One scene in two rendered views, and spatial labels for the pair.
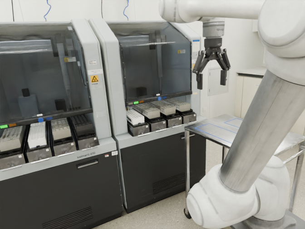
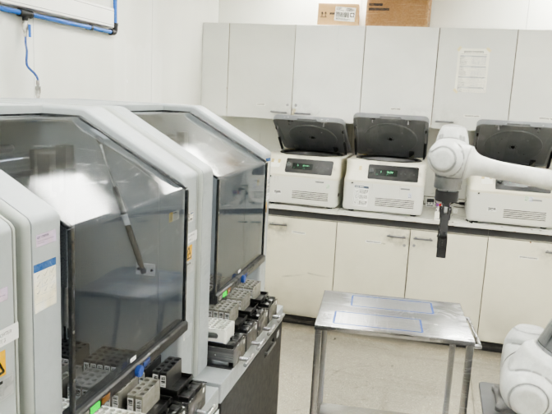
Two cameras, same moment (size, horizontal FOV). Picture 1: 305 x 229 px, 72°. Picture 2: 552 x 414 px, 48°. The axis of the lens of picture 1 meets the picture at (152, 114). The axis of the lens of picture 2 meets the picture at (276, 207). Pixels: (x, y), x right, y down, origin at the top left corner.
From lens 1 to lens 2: 1.66 m
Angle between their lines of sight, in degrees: 49
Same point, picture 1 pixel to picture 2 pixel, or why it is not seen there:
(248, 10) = (540, 181)
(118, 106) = (204, 307)
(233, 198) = not seen: outside the picture
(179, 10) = (467, 167)
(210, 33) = (455, 186)
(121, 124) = (204, 348)
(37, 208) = not seen: outside the picture
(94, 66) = (190, 224)
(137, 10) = (39, 55)
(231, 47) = not seen: hidden behind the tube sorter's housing
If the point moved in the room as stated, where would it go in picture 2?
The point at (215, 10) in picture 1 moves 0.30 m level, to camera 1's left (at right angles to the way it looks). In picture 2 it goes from (512, 177) to (471, 184)
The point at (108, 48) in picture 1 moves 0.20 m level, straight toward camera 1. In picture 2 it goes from (204, 185) to (258, 192)
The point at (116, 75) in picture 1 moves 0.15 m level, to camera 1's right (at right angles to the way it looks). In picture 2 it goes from (207, 239) to (238, 233)
